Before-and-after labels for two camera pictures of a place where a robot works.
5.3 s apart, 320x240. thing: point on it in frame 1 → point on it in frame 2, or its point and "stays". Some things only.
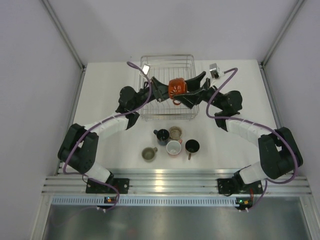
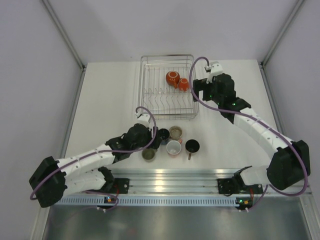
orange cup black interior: [177, 86] → [172, 78]
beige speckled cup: [175, 133] stays
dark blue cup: [163, 136] stays
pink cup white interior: [174, 147] stays
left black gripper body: [155, 95] → [147, 138]
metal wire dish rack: [166, 68] stays
